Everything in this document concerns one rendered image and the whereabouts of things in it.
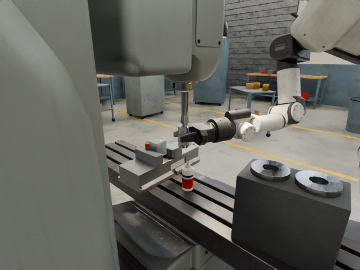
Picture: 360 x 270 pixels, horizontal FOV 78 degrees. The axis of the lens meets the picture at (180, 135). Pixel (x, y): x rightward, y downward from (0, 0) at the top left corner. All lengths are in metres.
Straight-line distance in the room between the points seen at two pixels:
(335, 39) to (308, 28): 0.09
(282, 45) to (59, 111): 0.92
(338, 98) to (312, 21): 7.26
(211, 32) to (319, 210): 0.48
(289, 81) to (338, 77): 7.08
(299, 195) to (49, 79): 0.48
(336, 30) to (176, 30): 0.59
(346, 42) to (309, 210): 0.61
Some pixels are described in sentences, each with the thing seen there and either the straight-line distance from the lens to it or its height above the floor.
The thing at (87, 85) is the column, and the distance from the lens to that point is 0.34.
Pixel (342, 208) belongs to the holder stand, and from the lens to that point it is 0.53.
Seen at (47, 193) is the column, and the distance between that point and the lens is 0.33.
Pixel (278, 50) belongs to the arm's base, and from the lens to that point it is 1.08.
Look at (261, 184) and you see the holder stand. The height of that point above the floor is 1.11.
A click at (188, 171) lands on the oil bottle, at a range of 0.77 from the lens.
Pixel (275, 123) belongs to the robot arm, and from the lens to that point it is 0.96.
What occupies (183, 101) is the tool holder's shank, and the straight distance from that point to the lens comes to 0.71.
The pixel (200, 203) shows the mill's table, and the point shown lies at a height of 0.93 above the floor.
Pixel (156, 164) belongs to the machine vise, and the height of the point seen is 1.01.
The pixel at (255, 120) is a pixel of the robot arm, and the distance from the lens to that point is 0.92.
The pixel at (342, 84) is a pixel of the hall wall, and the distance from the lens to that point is 8.12.
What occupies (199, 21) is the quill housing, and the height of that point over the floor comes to 1.46.
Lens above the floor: 1.38
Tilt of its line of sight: 19 degrees down
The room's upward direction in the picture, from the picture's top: straight up
